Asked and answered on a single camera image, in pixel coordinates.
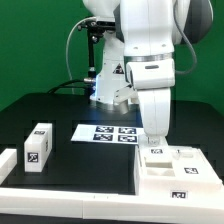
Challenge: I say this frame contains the white frame rail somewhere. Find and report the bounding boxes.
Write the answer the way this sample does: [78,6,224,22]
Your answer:
[0,148,17,185]
[0,188,224,224]

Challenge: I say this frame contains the white left frame rail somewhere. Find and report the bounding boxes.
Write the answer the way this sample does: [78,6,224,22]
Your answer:
[0,148,17,185]

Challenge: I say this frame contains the small white door panel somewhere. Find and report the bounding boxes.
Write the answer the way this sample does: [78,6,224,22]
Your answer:
[172,147,213,181]

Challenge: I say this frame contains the black camera stand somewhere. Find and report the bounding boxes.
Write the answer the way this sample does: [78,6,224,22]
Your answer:
[78,17,115,96]

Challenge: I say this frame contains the black base cables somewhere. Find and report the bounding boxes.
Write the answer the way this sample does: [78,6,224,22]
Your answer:
[47,78,93,96]

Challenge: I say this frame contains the grey stand cable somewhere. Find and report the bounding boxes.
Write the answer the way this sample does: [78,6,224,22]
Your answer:
[65,17,96,96]

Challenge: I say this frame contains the tall white block with tag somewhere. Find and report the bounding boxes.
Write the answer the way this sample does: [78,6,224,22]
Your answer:
[24,123,53,172]

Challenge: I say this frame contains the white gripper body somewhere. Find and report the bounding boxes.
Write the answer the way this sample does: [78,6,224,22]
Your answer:
[137,88,171,137]

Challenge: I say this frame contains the white cabinet body box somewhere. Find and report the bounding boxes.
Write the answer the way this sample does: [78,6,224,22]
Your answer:
[134,146,224,199]

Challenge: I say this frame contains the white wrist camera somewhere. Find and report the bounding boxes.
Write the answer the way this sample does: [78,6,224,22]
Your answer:
[126,59,175,90]

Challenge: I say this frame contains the white panel with tag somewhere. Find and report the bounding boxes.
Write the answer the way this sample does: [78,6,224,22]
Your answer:
[139,137,172,166]

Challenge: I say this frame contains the grey corrugated cable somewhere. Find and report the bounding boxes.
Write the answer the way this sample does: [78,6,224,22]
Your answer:
[173,0,198,76]

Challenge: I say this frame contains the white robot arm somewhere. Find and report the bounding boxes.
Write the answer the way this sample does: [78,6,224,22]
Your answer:
[83,0,213,147]

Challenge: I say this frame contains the white front frame rail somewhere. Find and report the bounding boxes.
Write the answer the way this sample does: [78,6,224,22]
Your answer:
[0,188,224,224]

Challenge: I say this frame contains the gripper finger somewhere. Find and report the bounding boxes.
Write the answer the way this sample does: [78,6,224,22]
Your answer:
[148,136,160,147]

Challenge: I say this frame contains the white marker sheet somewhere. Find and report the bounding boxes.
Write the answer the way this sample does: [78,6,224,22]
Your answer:
[71,124,144,145]

